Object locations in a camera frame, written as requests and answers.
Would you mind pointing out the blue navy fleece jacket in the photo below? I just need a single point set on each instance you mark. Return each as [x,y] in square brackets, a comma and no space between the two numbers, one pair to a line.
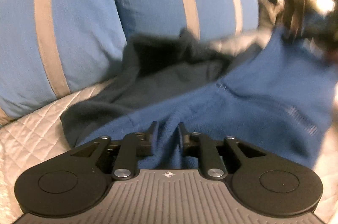
[280,100]

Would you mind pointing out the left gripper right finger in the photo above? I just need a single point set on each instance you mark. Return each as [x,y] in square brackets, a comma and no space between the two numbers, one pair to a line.
[216,158]

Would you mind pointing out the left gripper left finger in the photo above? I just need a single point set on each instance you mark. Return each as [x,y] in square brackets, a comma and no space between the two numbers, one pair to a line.
[119,158]

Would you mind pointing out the white quilted bed cover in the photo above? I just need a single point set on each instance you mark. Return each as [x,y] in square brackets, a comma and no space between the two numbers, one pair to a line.
[31,140]

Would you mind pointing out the blue striped pillow left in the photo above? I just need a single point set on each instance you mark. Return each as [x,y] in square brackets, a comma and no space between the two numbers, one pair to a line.
[52,48]

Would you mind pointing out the black bag with red piping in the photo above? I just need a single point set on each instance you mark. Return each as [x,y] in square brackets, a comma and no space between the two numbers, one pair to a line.
[303,20]

